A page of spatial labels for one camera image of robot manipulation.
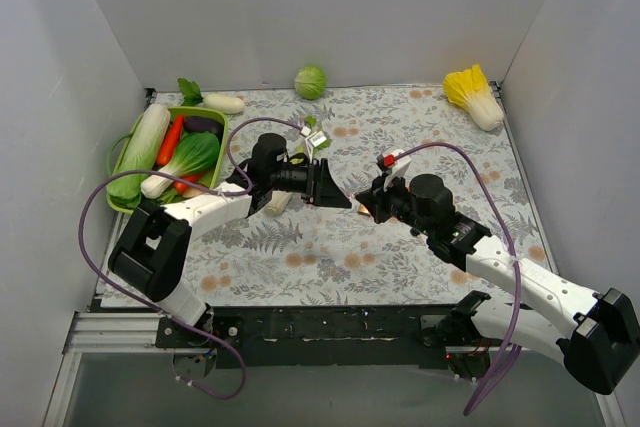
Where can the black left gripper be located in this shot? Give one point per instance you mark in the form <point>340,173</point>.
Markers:
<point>316,182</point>

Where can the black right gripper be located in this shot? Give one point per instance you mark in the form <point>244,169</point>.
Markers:
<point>382,204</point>

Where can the brass padlock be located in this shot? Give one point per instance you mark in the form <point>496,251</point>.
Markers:
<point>363,210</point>

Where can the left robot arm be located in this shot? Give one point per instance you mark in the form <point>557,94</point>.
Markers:
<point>151,252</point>

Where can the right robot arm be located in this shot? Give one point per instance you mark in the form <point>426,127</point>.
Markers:
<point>594,335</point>

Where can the celery stalk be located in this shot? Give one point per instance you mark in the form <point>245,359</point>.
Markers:
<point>295,169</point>

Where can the floral table mat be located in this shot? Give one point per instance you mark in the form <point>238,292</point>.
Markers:
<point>313,256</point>

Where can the round green cabbage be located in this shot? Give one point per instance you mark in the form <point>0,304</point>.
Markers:
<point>310,82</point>

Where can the white cucumber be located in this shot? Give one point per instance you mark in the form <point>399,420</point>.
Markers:
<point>227,104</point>

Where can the green bok choy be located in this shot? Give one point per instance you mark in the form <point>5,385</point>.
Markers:
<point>195,153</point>

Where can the purple eggplant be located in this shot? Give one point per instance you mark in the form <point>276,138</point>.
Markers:
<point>199,124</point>

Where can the yellow napa cabbage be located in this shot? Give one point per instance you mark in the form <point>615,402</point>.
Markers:
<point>469,90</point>

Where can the red pepper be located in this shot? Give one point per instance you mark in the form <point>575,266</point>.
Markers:
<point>183,185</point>

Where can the green plastic basket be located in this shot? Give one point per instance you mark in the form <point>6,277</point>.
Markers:
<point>208,179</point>

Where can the orange carrot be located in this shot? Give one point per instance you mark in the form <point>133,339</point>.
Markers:
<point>170,142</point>

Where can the green leafy herb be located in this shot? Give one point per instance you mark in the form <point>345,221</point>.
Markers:
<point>190,91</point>

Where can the long green white cabbage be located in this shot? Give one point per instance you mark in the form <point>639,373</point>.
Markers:
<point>140,154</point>

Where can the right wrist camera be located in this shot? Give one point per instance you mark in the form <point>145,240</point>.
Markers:
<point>393,164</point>

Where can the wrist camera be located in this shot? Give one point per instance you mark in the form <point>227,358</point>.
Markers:
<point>313,141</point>
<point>393,164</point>

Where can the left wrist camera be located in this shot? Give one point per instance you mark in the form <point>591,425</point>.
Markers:
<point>313,141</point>

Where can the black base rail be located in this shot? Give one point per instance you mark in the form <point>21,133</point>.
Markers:
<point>385,335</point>

